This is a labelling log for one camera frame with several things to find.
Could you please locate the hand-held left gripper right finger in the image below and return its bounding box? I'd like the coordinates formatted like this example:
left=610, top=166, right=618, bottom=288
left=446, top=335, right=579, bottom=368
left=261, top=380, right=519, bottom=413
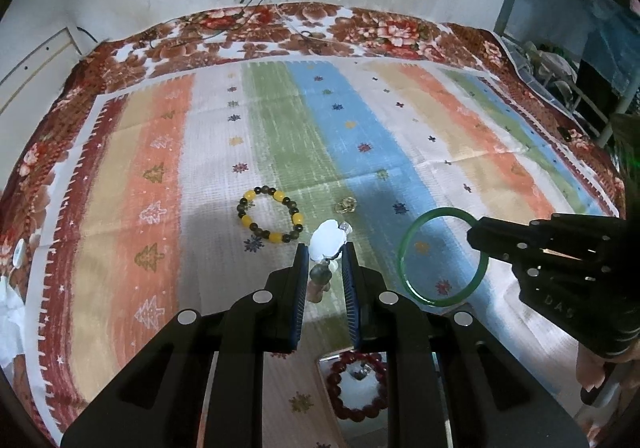
left=340, top=242, right=588, bottom=448

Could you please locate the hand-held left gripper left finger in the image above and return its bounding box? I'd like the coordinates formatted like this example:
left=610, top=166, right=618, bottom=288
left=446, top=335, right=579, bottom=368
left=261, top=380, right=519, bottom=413
left=60, top=243, right=311, bottom=448

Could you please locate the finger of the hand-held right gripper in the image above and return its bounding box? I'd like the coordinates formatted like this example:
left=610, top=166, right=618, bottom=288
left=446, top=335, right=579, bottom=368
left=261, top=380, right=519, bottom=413
left=467, top=229, right=609, bottom=280
left=470, top=213, right=627, bottom=250

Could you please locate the red bead bracelet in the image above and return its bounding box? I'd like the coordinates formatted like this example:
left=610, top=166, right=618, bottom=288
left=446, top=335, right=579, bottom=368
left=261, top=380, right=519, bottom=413
left=325, top=350, right=390, bottom=421

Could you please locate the white stone bracelet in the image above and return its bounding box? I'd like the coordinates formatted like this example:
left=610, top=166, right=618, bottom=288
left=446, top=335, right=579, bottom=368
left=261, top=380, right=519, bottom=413
left=306, top=219, right=353, bottom=304

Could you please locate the green jade bangle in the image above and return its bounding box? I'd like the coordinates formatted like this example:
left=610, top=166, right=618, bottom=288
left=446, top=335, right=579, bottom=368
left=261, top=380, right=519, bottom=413
left=398, top=208, right=491, bottom=305

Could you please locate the silver metal tin box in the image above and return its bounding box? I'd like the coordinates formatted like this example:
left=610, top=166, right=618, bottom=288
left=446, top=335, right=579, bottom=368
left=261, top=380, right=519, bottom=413
left=314, top=348, right=396, bottom=448

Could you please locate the person's right hand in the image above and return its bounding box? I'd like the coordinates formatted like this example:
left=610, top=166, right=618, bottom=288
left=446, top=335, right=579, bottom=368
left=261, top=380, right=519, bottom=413
left=575, top=343, right=623, bottom=431

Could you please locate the pile of clothes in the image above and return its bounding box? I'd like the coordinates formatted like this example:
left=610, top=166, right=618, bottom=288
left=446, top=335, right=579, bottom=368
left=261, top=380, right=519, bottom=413
left=520, top=40, right=608, bottom=121

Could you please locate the striped colourful mat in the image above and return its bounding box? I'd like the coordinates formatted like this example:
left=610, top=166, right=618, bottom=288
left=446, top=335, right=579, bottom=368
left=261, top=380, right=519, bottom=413
left=10, top=57, right=626, bottom=448

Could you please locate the blue hanging cloth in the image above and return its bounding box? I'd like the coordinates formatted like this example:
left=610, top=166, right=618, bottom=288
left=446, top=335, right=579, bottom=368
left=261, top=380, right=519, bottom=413
left=520, top=0, right=640, bottom=89

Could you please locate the red floral blanket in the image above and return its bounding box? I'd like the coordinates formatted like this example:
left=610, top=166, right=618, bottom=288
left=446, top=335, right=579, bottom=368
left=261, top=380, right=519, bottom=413
left=0, top=2, right=640, bottom=448

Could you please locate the white headboard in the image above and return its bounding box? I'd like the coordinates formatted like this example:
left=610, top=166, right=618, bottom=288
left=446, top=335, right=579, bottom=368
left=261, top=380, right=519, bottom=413
left=0, top=27, right=83, bottom=114

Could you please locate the yellow and dark bead bracelet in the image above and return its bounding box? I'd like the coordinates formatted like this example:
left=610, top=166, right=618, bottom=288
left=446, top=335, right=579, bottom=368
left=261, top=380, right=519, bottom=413
left=237, top=185, right=306, bottom=246

